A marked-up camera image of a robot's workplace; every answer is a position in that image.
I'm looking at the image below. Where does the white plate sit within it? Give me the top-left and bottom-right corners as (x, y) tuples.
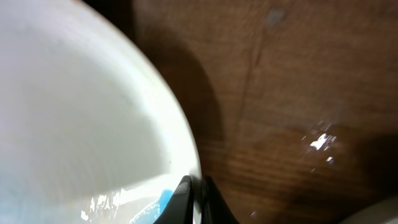
(340, 196), (398, 224)

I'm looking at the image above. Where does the grey-white plate bottom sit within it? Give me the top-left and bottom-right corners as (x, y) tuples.
(1, 0), (201, 223)

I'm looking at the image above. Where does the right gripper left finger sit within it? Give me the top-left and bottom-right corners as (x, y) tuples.
(154, 175), (194, 224)

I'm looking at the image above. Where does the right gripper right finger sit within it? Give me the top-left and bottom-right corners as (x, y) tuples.
(201, 176), (239, 224)

